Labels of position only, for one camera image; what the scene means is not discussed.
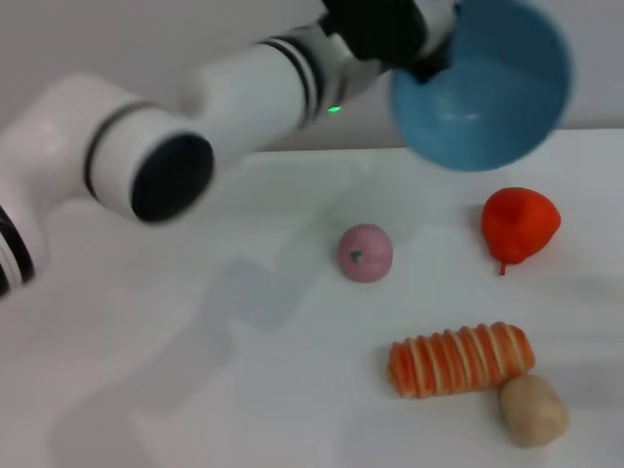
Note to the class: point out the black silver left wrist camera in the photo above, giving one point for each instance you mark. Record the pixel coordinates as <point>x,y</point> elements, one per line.
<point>375,29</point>

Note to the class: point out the beige egg yolk pastry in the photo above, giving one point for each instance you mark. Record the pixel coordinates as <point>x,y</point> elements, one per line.
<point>534,412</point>

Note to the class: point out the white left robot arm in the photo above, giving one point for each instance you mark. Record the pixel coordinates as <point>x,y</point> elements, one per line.
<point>146,146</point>

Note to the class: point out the orange striped bread loaf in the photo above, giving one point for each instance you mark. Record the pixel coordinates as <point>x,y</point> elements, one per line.
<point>458,361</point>

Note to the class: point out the blue bowl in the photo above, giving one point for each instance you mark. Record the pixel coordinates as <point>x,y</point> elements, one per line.
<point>487,97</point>

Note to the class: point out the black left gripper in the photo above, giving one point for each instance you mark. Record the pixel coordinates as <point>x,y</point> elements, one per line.
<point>424,61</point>

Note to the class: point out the red pear toy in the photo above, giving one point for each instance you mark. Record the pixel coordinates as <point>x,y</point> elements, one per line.
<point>519,224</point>

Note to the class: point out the pink round fruit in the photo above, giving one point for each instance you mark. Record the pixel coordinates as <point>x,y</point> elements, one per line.
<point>365,253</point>

